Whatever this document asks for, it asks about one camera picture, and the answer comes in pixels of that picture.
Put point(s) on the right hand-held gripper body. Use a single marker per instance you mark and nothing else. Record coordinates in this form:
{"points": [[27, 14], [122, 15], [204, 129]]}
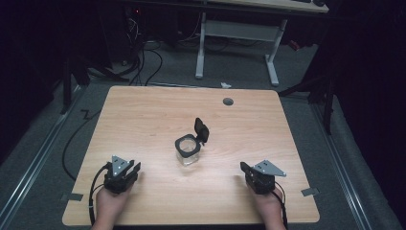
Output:
{"points": [[262, 180]]}

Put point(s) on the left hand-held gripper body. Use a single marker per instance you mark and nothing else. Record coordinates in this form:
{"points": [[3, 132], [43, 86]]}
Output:
{"points": [[117, 179]]}

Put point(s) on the person's left hand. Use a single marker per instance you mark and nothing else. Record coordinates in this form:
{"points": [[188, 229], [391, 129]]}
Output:
{"points": [[110, 204]]}

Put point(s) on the person's right hand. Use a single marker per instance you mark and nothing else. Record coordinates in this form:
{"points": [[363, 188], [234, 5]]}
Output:
{"points": [[268, 207]]}

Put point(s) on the grey tape piece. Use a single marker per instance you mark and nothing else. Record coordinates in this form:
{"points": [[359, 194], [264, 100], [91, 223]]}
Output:
{"points": [[72, 197], [310, 191]]}

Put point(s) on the clear glass jar black lid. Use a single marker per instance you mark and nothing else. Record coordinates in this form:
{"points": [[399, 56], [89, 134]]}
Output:
{"points": [[190, 148]]}

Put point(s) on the white crumpled paper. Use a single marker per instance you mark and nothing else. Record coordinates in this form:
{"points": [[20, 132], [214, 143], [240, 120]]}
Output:
{"points": [[225, 85]]}

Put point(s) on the black metal stand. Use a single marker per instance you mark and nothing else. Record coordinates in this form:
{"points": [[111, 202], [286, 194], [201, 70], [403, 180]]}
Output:
{"points": [[67, 86], [327, 102]]}

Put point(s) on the white-framed desk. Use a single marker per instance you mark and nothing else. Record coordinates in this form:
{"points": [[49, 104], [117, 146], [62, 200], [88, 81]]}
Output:
{"points": [[242, 30]]}

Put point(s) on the metal floor rail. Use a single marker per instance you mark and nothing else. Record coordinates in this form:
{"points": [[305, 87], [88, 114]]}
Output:
{"points": [[341, 166], [35, 159]]}

